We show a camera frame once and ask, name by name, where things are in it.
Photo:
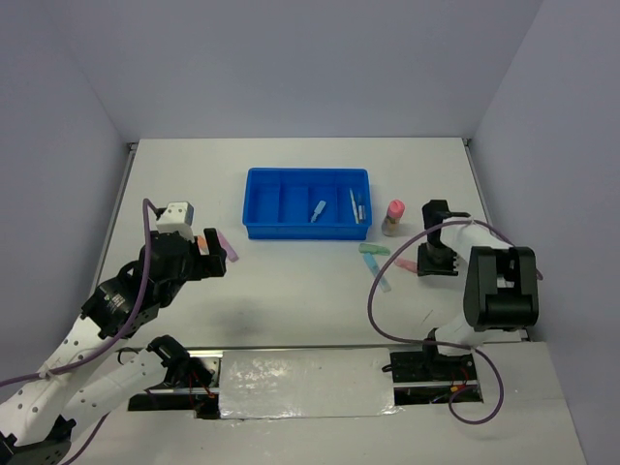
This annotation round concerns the pink capped glue stick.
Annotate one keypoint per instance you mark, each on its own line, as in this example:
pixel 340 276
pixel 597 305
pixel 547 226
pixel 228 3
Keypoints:
pixel 394 214

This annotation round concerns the blue compartment tray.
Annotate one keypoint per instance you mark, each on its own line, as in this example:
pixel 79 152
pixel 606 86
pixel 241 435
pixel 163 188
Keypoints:
pixel 278 203

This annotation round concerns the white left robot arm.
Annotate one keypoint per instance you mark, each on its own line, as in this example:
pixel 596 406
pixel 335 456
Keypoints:
pixel 39 423

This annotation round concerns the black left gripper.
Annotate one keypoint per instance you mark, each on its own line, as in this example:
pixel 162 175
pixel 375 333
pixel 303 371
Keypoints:
pixel 213 264

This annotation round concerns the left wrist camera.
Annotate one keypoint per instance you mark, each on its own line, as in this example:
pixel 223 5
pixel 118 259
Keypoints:
pixel 176 217

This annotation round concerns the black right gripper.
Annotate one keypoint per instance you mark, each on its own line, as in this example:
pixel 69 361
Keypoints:
pixel 427 268

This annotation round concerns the orange highlighter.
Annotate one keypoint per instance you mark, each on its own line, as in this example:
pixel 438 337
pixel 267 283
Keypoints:
pixel 202 244

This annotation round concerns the pink highlighter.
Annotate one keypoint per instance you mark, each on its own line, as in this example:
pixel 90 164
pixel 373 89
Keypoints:
pixel 407 264

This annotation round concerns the green highlighter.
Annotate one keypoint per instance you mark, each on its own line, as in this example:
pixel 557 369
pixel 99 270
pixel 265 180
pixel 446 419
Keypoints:
pixel 373 249

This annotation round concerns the purple highlighter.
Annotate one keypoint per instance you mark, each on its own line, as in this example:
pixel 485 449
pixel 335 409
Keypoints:
pixel 232 256

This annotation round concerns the light blue highlighter right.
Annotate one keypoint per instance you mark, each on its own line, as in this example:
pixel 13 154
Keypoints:
pixel 374 268

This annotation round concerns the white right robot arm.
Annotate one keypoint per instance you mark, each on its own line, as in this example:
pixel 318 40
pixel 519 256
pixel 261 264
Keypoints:
pixel 501 283

